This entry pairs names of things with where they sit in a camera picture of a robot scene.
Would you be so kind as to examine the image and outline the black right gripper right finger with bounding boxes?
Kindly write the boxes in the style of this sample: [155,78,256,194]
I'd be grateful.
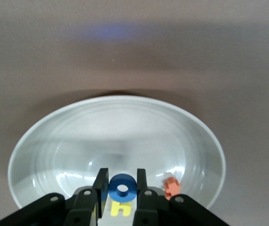
[134,169,231,226]

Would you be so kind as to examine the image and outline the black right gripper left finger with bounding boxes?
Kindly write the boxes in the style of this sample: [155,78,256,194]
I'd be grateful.
[0,168,109,226]

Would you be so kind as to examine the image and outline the blue letter o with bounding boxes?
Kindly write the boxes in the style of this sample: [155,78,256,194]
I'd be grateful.
[107,173,137,203]

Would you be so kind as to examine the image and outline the orange letter t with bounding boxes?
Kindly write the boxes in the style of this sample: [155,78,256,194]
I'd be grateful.
[163,178,181,201]

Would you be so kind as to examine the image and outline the yellow letter h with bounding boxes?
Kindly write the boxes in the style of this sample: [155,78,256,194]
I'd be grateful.
[110,200,133,217]

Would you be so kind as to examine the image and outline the beige brown plate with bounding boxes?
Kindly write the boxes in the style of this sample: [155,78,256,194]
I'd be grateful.
[8,95,227,212]

